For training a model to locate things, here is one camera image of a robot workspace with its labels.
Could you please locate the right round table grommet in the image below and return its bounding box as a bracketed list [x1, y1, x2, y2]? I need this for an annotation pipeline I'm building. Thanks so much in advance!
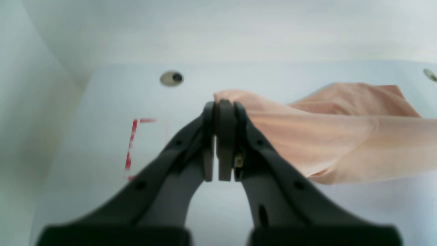
[159, 71, 184, 87]

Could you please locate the peach pink T-shirt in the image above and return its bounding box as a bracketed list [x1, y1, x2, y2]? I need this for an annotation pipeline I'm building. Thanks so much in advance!
[214, 83, 437, 185]

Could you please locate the red tape rectangle marking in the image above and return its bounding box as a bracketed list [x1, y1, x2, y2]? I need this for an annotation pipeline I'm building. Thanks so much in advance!
[123, 118, 157, 181]

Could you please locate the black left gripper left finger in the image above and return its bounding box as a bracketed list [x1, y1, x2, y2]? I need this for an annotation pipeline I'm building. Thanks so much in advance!
[37, 102, 215, 246]

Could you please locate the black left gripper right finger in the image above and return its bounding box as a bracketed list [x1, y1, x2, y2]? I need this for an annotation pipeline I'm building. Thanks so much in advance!
[216, 100, 403, 246]

